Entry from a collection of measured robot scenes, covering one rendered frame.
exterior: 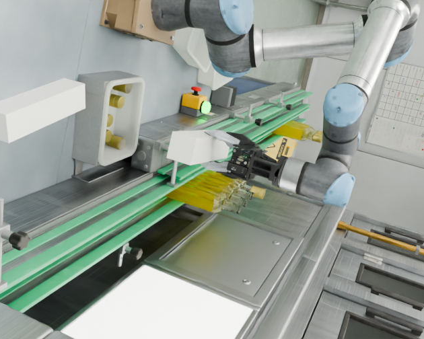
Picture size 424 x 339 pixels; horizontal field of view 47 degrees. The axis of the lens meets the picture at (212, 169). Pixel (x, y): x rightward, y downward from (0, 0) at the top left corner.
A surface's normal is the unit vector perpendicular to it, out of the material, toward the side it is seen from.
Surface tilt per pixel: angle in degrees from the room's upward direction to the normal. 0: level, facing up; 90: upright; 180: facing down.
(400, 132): 90
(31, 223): 90
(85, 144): 90
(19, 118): 0
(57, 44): 0
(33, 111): 0
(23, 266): 90
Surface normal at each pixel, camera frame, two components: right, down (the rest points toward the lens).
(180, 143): -0.36, 0.09
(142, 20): 0.92, 0.21
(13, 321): 0.18, -0.93
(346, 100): -0.16, -0.54
